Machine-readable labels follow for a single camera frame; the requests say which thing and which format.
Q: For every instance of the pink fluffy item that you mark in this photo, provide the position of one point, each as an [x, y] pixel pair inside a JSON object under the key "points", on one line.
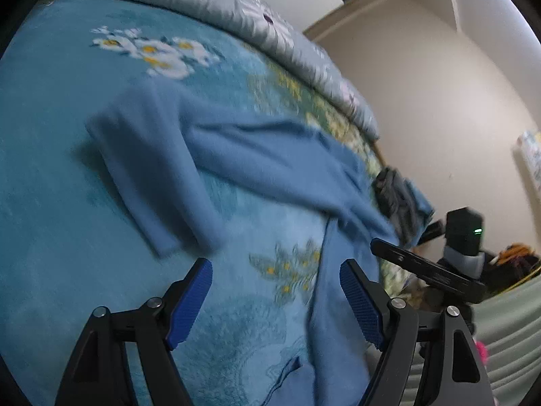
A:
{"points": [[482, 351]]}

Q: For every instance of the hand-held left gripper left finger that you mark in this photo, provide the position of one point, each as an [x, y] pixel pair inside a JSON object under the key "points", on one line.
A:
{"points": [[190, 300]]}

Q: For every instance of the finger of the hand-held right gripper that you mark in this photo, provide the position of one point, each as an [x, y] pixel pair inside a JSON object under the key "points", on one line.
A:
{"points": [[422, 271]]}

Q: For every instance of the teal floral blanket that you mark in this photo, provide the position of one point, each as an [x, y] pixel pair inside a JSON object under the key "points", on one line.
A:
{"points": [[63, 220]]}

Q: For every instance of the dark clothes pile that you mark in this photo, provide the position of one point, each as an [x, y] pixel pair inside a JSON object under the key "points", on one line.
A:
{"points": [[397, 203]]}

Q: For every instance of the orange cloth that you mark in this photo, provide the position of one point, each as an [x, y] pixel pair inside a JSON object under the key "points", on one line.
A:
{"points": [[517, 250]]}

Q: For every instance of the wall picture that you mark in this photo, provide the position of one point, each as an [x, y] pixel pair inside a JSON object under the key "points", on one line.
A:
{"points": [[530, 152]]}

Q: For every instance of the blue towel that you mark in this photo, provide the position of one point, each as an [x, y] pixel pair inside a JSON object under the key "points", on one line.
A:
{"points": [[253, 160]]}

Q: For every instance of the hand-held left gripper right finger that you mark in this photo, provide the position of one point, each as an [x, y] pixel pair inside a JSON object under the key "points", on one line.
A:
{"points": [[359, 300]]}

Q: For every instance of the pale green cloth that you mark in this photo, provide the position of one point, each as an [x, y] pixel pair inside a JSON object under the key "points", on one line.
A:
{"points": [[515, 325]]}

